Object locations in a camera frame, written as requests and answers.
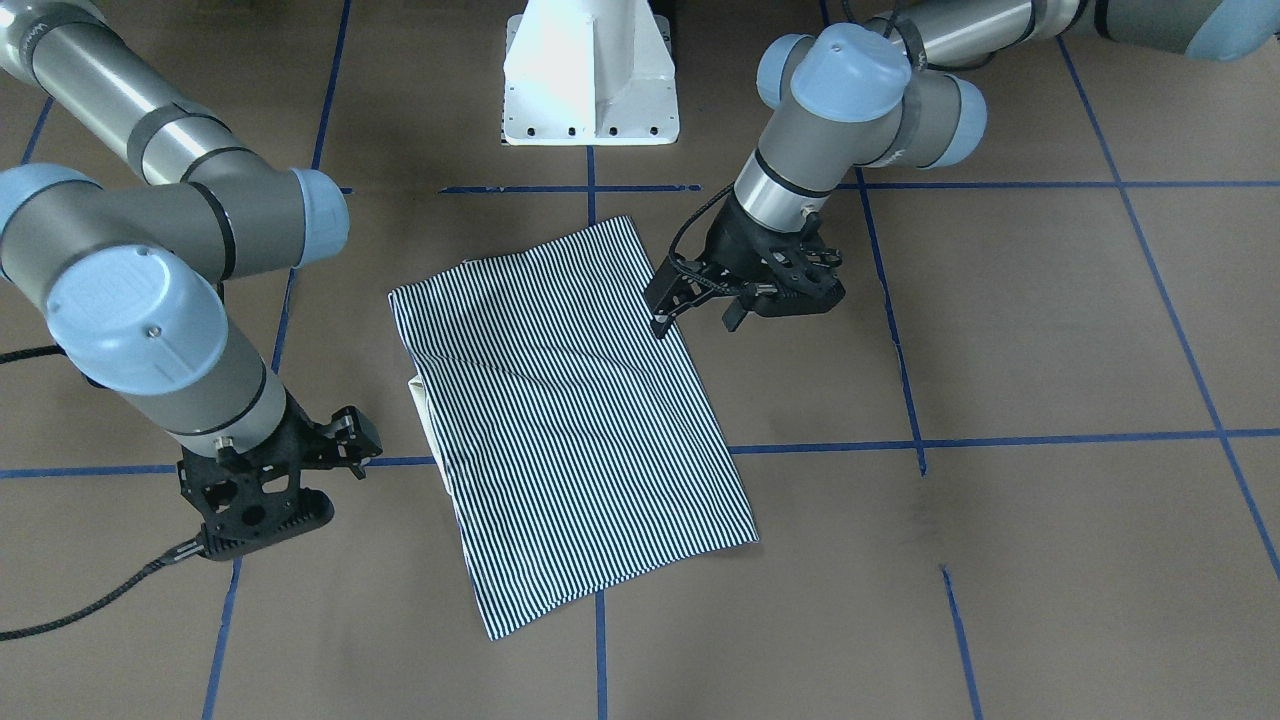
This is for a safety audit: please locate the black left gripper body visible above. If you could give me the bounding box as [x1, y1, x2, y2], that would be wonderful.
[700, 193, 846, 318]

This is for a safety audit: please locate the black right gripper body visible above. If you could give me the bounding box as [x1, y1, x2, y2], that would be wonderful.
[175, 396, 383, 561]

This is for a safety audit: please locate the navy white striped polo shirt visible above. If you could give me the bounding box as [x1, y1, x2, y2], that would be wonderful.
[388, 217, 759, 641]

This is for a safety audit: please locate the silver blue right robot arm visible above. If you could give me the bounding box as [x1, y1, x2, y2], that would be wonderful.
[3, 1, 381, 561]

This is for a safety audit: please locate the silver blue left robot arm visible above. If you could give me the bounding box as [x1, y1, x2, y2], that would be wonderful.
[644, 1, 1279, 338]

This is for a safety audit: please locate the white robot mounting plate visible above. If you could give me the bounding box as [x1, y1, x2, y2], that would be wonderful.
[500, 1, 681, 146]

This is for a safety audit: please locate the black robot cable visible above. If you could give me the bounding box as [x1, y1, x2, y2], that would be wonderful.
[0, 536, 211, 643]

